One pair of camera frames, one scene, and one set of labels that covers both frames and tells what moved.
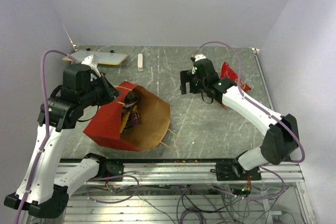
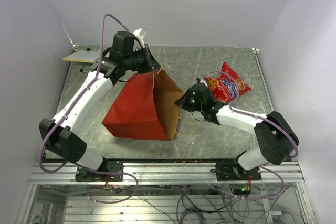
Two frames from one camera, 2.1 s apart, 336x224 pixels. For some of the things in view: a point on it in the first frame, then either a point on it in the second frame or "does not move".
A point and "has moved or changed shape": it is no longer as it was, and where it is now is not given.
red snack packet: (227, 72) does not move
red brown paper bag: (148, 133) has moved or changed shape
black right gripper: (187, 76) → (182, 102)
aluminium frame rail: (198, 172) does not move
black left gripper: (110, 92) → (151, 63)
